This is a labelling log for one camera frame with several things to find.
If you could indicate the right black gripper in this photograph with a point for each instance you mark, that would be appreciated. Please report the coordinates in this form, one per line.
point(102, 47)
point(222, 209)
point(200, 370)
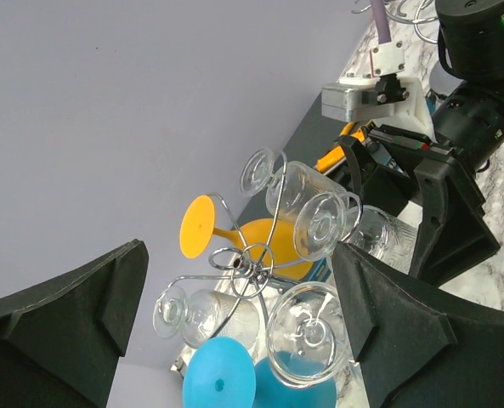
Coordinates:
point(468, 127)

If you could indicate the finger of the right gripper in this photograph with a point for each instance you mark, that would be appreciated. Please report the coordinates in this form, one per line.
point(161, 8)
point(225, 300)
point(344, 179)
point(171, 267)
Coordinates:
point(453, 236)

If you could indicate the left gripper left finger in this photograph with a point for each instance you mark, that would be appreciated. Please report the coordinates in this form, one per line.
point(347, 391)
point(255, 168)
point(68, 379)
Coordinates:
point(61, 340)

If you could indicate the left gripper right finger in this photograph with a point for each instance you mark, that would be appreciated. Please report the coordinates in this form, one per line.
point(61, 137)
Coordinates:
point(418, 346)

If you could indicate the ribbed clear glass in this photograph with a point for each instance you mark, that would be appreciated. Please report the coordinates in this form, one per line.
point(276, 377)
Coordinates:
point(306, 335)
point(289, 188)
point(328, 219)

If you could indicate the yellow plastic wine glass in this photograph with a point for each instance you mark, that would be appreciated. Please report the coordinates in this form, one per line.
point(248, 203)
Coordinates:
point(198, 228)

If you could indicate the clear wine glass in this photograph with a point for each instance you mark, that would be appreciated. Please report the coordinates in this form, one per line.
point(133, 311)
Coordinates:
point(196, 317)

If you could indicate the blue plastic goblet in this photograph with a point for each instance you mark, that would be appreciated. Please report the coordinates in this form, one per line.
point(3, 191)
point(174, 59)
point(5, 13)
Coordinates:
point(221, 373)

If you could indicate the orange handled pliers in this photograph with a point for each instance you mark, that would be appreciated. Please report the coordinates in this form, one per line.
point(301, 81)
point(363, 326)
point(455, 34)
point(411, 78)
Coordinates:
point(336, 154)

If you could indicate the dark blue network switch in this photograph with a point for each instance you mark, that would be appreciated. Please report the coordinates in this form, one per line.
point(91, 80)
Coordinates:
point(313, 138)

